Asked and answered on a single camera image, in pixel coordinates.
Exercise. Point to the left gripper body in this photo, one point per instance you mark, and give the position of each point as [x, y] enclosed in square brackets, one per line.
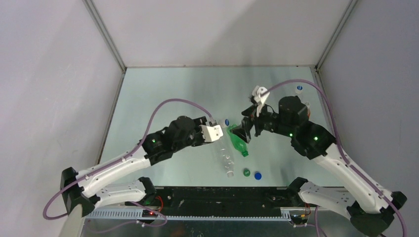
[197, 139]

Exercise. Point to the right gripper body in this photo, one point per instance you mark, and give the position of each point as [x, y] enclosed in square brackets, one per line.
[266, 121]

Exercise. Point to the clear plastic bottle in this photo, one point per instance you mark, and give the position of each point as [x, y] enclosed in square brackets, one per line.
[221, 126]

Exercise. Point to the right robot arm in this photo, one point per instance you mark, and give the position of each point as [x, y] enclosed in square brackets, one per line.
[368, 206]

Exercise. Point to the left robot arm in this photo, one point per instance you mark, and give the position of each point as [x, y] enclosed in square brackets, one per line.
[94, 187]

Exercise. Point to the green plastic bottle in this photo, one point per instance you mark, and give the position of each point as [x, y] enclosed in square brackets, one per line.
[237, 142]

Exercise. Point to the clear bottle lying on table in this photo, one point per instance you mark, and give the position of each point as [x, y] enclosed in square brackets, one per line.
[224, 156]

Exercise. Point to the green bottle cap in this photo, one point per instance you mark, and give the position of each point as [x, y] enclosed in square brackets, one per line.
[246, 172]

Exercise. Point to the clear bottle with blue cap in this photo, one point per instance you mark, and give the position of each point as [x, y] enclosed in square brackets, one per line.
[298, 90]

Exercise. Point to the orange drink bottle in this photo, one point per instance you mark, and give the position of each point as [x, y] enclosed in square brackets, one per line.
[307, 104]

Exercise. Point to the left circuit board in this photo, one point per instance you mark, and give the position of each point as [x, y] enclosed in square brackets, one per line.
[149, 214]

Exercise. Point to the circuit board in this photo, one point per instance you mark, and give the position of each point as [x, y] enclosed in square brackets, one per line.
[299, 220]
[149, 214]

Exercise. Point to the right circuit board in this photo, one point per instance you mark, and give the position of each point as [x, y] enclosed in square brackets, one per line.
[299, 220]

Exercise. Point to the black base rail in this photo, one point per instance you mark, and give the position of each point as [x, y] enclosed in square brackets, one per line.
[222, 201]

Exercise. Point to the metal cable duct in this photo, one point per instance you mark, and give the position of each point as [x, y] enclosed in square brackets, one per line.
[135, 214]

